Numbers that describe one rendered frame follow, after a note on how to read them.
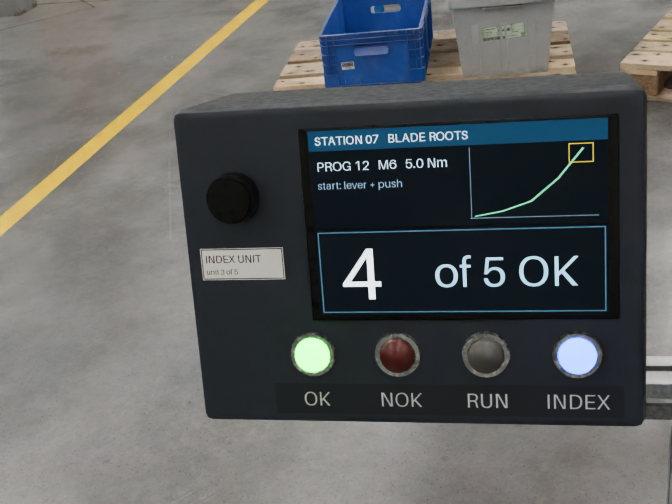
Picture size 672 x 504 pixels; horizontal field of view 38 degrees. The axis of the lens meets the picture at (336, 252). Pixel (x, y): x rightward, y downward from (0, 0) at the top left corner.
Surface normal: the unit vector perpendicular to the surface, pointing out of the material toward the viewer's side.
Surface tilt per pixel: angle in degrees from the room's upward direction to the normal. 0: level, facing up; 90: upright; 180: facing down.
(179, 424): 0
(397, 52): 90
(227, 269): 75
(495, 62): 95
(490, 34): 95
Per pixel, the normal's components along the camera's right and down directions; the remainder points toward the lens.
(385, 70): -0.14, 0.49
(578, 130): -0.20, 0.25
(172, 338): -0.12, -0.87
